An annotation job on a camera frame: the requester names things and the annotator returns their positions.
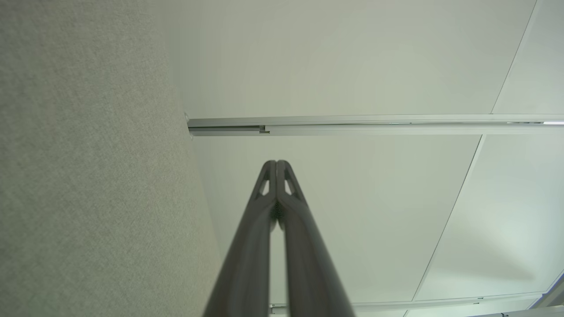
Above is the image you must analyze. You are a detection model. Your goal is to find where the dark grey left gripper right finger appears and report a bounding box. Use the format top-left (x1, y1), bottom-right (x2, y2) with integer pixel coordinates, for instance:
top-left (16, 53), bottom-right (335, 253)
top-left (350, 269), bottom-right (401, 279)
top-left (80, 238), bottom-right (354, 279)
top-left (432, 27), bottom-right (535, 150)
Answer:
top-left (277, 160), bottom-right (356, 317)

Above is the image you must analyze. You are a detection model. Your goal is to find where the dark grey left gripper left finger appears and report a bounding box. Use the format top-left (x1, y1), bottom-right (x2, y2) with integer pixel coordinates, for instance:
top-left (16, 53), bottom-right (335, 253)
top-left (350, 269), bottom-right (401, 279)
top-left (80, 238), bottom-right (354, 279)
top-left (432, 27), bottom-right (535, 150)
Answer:
top-left (203, 160), bottom-right (277, 317)

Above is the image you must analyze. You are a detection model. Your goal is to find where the white metal wall rail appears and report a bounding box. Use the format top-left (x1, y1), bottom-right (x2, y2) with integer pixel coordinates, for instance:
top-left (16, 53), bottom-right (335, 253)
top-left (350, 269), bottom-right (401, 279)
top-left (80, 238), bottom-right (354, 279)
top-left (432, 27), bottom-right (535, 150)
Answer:
top-left (270, 292), bottom-right (543, 316)

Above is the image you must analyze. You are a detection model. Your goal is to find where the grey metal partition post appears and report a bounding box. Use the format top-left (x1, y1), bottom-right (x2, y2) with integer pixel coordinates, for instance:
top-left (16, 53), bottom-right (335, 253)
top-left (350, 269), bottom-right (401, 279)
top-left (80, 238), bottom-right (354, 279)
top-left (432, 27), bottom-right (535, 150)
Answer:
top-left (184, 113), bottom-right (564, 138)

